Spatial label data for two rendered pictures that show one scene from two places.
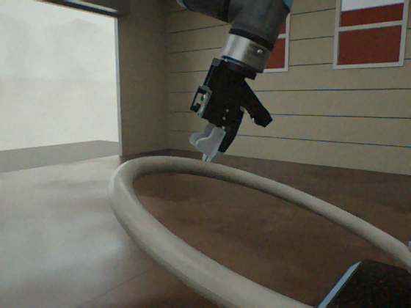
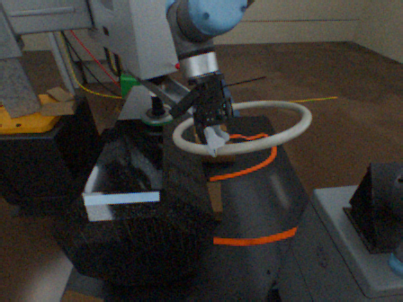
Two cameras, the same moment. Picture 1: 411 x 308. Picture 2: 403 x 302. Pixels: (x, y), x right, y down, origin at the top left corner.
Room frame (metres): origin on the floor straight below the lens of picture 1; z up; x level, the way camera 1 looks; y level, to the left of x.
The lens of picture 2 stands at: (1.06, 0.34, 1.58)
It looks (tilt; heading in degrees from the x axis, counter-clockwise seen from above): 39 degrees down; 227
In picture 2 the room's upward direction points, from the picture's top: straight up
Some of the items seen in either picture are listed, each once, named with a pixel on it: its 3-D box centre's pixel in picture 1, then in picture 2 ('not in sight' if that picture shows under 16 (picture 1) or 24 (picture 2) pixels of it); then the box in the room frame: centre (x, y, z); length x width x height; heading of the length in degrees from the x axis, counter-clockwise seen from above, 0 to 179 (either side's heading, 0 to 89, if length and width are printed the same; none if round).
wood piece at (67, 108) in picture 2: not in sight; (58, 108); (0.82, -1.38, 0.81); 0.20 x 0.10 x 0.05; 148
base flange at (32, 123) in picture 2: not in sight; (28, 111); (0.98, -1.58, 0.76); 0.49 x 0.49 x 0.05; 50
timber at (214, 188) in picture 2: not in sight; (213, 200); (0.17, -0.51, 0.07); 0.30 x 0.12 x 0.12; 48
